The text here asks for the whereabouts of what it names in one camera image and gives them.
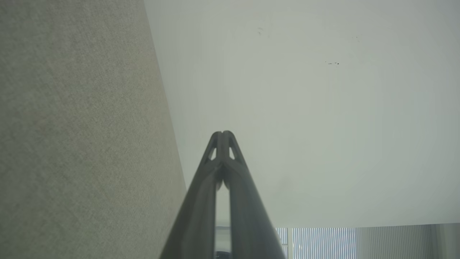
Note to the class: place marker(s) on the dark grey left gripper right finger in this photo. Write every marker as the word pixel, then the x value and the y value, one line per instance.
pixel 248 208

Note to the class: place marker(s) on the white vertical window blinds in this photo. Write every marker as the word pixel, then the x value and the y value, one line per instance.
pixel 323 244

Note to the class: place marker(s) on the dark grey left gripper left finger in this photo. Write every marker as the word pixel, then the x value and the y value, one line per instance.
pixel 199 201

